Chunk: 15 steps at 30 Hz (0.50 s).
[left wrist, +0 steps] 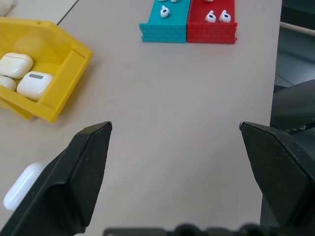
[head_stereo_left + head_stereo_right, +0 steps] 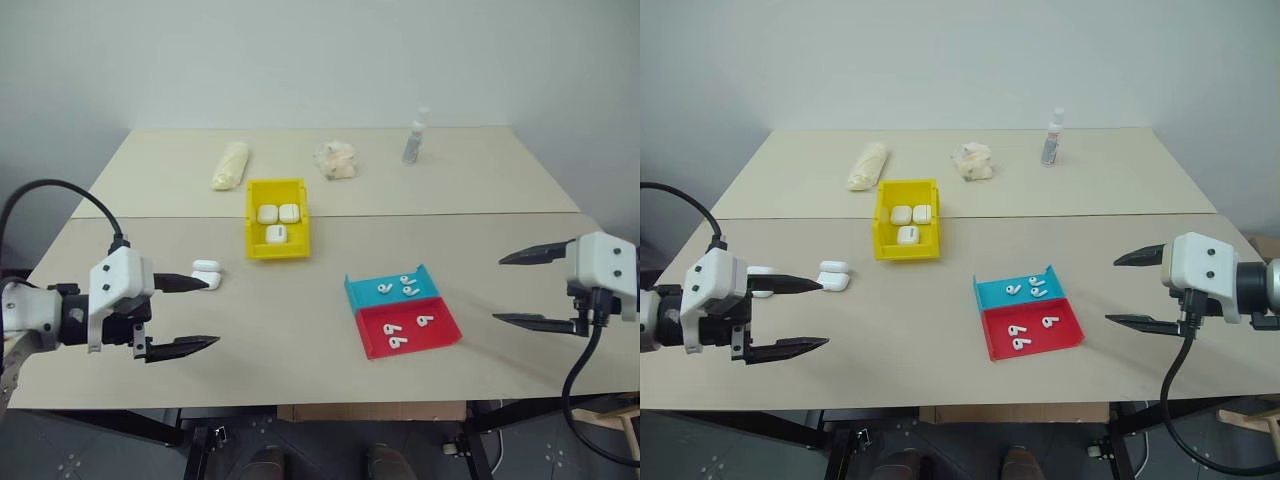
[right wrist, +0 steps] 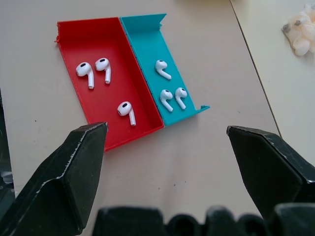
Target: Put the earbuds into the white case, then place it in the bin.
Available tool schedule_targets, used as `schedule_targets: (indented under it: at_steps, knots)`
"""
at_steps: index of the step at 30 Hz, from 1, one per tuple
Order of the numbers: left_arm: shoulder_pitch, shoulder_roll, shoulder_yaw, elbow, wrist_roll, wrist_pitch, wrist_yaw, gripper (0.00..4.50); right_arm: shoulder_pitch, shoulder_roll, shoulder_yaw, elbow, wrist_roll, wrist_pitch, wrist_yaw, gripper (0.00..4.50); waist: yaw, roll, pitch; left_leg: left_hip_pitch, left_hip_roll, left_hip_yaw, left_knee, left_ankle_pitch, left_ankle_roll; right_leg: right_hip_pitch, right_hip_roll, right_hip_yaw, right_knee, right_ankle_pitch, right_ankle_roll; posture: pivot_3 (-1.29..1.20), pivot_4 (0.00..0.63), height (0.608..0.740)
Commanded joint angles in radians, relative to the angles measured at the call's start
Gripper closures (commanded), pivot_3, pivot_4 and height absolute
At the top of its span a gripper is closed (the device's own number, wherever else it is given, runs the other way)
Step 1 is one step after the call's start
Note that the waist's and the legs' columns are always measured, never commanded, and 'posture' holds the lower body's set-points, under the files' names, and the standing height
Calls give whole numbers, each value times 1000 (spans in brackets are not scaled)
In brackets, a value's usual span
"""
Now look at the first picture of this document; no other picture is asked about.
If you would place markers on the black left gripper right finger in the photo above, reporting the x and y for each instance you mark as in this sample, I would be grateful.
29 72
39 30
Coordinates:
280 172

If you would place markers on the teal brick-pattern tray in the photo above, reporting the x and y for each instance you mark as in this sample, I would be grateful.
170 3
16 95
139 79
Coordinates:
169 24

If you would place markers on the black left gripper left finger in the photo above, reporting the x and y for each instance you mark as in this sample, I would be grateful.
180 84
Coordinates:
73 177

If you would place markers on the white cloth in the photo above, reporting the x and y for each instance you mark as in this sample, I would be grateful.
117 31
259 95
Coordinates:
5 7

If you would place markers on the yellow plastic bin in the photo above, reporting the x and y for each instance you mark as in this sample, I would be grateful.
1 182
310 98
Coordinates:
61 73

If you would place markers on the beige wooden rod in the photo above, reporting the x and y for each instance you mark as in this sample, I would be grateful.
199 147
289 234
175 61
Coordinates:
297 29

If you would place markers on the red brick-pattern tray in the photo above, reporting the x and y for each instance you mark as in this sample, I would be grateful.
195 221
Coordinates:
216 30

